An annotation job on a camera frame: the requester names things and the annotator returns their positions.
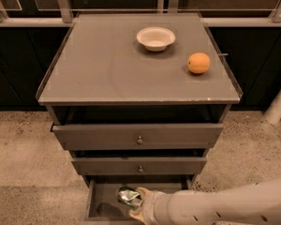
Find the orange fruit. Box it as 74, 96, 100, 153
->
187, 52, 211, 74

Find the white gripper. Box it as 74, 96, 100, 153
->
129, 187, 170, 225

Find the top drawer brass knob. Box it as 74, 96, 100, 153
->
137, 136, 144, 144

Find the bottom grey drawer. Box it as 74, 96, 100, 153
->
83, 174, 194, 225

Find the white paper bowl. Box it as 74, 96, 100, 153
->
137, 27, 176, 53

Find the top grey drawer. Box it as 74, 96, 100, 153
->
52, 124, 223, 151

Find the grey drawer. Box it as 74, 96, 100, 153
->
52, 124, 223, 151
72, 157, 207, 175
83, 174, 194, 225

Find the metal railing frame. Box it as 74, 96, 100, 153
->
0, 0, 281, 27

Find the grey drawer cabinet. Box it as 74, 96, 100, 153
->
35, 12, 244, 225

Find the crushed green can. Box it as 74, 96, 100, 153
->
117, 187, 142, 210

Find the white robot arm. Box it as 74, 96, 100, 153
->
129, 89, 281, 225

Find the middle grey drawer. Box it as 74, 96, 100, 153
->
72, 157, 207, 175

